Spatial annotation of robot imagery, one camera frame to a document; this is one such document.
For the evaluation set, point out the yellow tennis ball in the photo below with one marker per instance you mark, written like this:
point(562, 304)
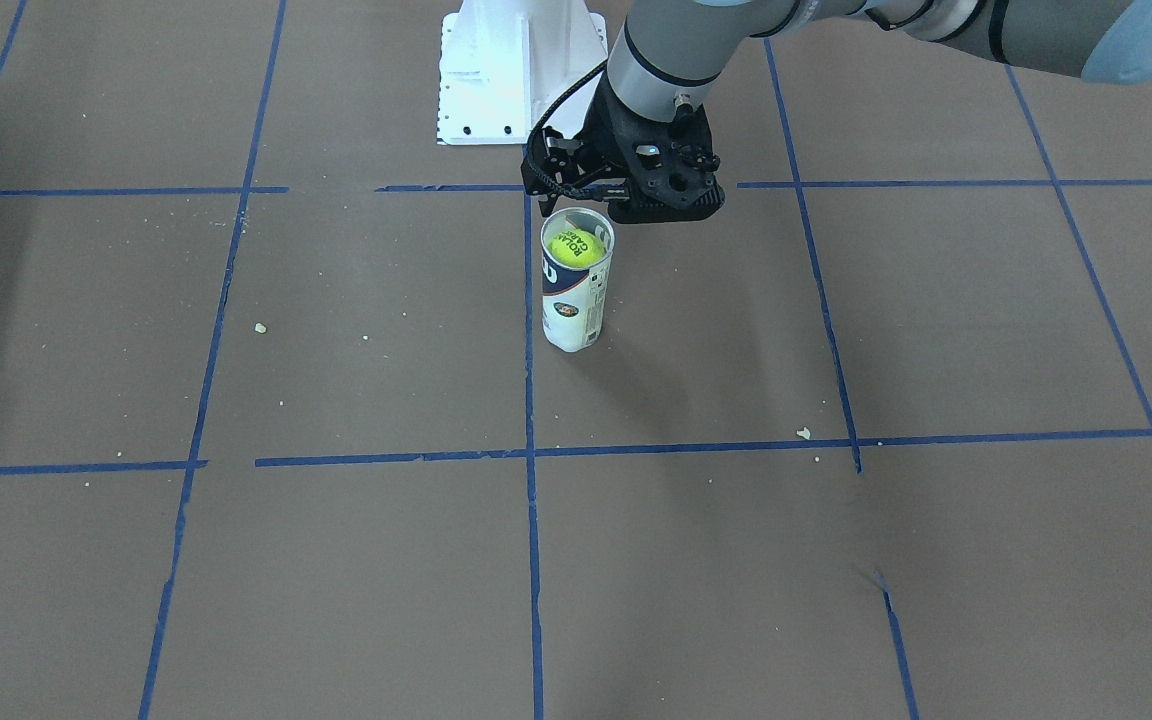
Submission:
point(576, 248)

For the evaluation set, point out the clear tennis ball can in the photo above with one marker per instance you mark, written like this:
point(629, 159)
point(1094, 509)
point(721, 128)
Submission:
point(572, 300)

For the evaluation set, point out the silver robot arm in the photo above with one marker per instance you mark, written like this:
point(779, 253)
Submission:
point(693, 43)

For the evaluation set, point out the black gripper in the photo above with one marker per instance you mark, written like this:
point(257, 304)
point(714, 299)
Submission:
point(604, 133)

